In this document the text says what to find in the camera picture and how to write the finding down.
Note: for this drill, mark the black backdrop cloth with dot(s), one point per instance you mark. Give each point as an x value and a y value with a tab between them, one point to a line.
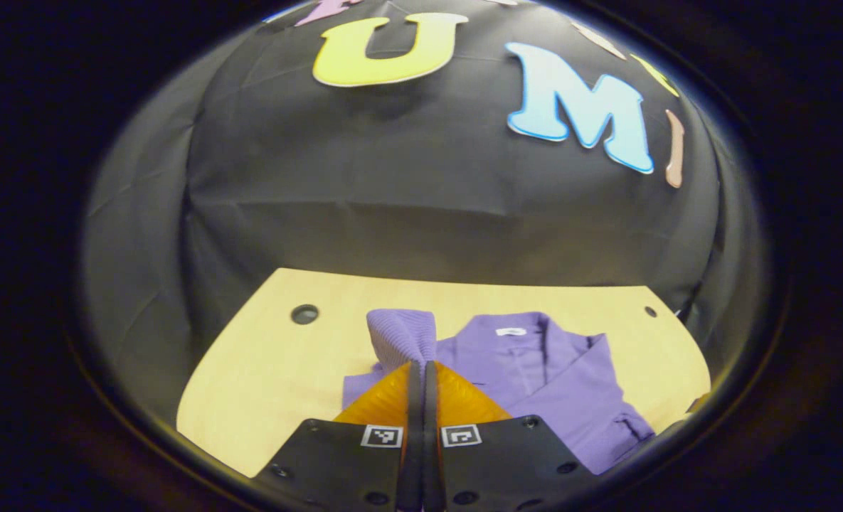
393	178

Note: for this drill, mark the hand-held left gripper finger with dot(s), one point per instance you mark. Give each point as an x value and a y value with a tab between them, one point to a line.
430	427
414	427

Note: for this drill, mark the purple button shirt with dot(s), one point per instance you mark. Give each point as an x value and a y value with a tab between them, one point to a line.
549	391

